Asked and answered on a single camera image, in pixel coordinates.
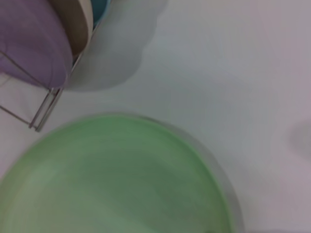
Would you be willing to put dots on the beige plate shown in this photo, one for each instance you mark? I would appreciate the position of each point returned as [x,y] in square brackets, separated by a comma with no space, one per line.
[75,21]

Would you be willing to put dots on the clear acrylic plate rack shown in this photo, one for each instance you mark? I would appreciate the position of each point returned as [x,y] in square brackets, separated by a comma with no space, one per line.
[45,111]

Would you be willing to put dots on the light green plate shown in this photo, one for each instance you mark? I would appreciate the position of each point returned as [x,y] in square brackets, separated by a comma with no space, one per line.
[116,179]

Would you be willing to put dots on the lilac plate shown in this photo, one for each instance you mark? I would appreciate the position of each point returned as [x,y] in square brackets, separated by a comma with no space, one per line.
[31,36]

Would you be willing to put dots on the light blue plate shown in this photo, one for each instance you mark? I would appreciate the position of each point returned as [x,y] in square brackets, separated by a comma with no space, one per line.
[99,9]

